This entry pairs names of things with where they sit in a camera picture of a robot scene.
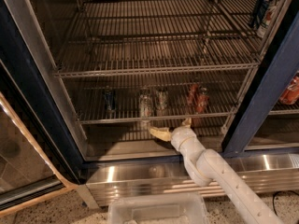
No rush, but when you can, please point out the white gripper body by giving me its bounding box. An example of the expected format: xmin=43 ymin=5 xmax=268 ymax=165
xmin=171 ymin=127 xmax=197 ymax=152

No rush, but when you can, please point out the silver green 7up can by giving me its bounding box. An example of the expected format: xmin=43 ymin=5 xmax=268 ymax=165
xmin=155 ymin=89 xmax=168 ymax=116

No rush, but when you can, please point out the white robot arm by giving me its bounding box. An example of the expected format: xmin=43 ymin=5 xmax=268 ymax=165
xmin=148 ymin=119 xmax=283 ymax=224

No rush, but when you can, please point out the red can front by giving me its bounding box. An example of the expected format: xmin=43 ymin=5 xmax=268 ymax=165
xmin=195 ymin=87 xmax=209 ymax=114

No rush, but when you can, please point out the red can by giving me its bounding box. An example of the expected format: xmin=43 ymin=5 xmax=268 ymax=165
xmin=187 ymin=83 xmax=199 ymax=105
xmin=195 ymin=87 xmax=209 ymax=114

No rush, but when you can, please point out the red can rear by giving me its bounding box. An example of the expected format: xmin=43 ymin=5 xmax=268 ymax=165
xmin=187 ymin=83 xmax=199 ymax=105

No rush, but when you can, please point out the dark blue can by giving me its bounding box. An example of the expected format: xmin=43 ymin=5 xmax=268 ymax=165
xmin=104 ymin=88 xmax=116 ymax=112

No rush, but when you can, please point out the steel fridge base grille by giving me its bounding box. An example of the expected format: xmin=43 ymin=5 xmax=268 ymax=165
xmin=87 ymin=153 xmax=299 ymax=206

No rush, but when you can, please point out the orange can right compartment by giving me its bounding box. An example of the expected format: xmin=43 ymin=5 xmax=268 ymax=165
xmin=279 ymin=76 xmax=299 ymax=105

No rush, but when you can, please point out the glass fridge door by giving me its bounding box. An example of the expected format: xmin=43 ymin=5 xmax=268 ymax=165
xmin=0 ymin=64 xmax=77 ymax=217

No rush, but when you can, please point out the blue can upper shelf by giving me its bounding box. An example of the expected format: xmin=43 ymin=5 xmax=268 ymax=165
xmin=249 ymin=0 xmax=273 ymax=30

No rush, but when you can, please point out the white can upper shelf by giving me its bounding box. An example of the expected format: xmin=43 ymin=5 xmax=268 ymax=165
xmin=257 ymin=0 xmax=280 ymax=38

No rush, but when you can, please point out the clear glass bottle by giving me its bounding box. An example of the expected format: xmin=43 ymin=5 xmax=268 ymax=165
xmin=139 ymin=89 xmax=153 ymax=122

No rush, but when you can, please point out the clear plastic bin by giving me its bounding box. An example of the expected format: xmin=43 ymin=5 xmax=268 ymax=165
xmin=107 ymin=192 xmax=209 ymax=224

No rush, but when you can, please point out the blue fridge centre post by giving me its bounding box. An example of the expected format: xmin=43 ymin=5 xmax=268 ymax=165
xmin=221 ymin=0 xmax=299 ymax=157

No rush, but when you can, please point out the lower wire shelf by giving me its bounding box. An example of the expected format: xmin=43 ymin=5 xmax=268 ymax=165
xmin=64 ymin=70 xmax=247 ymax=125

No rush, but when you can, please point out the wire shelf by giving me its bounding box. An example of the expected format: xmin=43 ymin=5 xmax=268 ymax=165
xmin=64 ymin=70 xmax=247 ymax=125
xmin=55 ymin=0 xmax=261 ymax=78

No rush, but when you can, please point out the upper wire shelf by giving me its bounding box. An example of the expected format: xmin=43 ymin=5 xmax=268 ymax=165
xmin=55 ymin=0 xmax=261 ymax=78

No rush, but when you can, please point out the black cable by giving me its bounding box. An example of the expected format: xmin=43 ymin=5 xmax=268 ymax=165
xmin=272 ymin=189 xmax=299 ymax=224

